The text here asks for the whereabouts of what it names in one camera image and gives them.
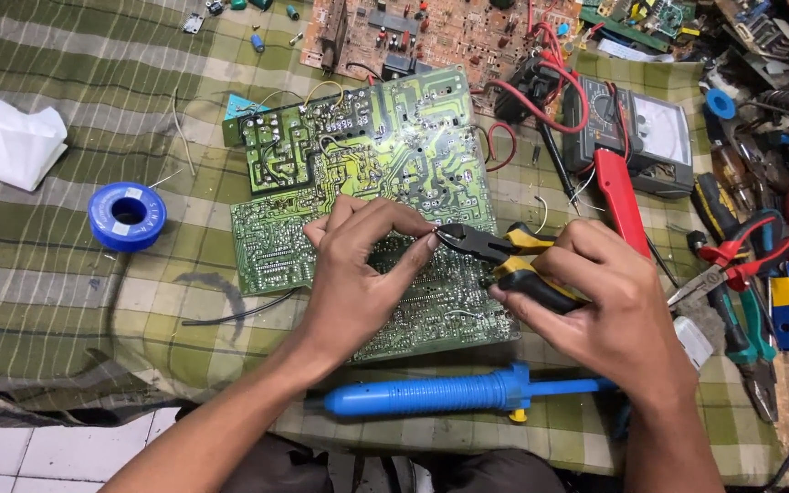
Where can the yellow black cutting pliers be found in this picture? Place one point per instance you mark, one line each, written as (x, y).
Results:
(511, 260)

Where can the large green circuit board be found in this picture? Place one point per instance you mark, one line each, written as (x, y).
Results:
(374, 198)

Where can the small white plastic piece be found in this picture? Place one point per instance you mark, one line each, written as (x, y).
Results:
(694, 341)

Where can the black multimeter probe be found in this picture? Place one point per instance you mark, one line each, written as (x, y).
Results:
(559, 164)

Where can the white crumpled tissue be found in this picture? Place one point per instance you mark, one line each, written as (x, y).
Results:
(7, 144)

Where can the small grey module board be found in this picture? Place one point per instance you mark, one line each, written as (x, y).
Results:
(192, 22)

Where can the person's right hand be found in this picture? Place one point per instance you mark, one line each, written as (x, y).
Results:
(603, 308)

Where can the small blue round spool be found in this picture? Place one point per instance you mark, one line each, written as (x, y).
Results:
(720, 104)

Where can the red multimeter probe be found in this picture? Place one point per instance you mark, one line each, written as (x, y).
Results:
(620, 202)

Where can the brown circuit board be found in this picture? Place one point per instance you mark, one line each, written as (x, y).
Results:
(449, 31)

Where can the black analog multimeter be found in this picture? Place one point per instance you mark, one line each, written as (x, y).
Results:
(648, 140)

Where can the blue desoldering pump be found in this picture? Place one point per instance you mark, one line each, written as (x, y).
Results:
(449, 396)

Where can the black flyback transformer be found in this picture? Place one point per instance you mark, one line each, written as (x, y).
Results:
(528, 89)

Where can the blue cylindrical capacitor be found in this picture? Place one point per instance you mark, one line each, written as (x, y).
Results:
(257, 43)

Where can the heap of electronic parts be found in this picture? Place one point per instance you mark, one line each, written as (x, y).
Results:
(744, 41)

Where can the person's dark trousers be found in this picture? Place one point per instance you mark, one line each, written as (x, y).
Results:
(394, 472)

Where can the person's left hand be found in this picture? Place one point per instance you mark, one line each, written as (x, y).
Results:
(350, 291)

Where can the green checkered cloth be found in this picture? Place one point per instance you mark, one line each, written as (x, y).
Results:
(79, 301)

